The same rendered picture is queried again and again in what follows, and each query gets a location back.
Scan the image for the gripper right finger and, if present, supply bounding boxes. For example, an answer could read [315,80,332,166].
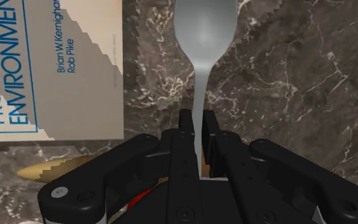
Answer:
[202,109,358,224]

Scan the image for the grey metal spoon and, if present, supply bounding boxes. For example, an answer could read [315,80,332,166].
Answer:
[173,0,238,178]

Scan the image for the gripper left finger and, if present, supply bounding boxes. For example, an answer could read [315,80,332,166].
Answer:
[37,108,203,224]

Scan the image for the beige book with blue lettering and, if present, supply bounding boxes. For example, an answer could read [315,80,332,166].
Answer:
[0,0,125,152]

